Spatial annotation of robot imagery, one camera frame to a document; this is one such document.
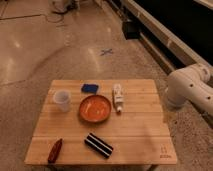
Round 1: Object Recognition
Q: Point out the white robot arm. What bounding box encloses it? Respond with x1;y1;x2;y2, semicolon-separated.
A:
165;63;213;117

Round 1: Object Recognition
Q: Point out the orange ceramic bowl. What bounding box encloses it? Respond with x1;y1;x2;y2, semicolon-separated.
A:
79;95;111;123

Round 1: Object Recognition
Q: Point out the white tube bottle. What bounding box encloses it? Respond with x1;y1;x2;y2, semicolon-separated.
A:
113;84;124;113

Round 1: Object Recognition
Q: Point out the blue sponge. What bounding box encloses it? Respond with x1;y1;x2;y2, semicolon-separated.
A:
81;84;99;94

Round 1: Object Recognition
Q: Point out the wooden table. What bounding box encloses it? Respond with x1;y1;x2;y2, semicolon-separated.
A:
25;79;177;165

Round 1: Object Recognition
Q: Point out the black box on floor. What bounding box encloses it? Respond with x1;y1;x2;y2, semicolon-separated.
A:
122;22;140;40

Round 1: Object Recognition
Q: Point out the black white striped box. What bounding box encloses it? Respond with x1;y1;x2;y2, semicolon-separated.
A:
84;133;114;158

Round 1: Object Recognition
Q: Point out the white object on floor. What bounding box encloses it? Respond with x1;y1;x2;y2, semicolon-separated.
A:
49;0;78;14

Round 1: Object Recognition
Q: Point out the long grey rail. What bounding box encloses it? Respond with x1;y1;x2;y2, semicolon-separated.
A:
120;0;213;68

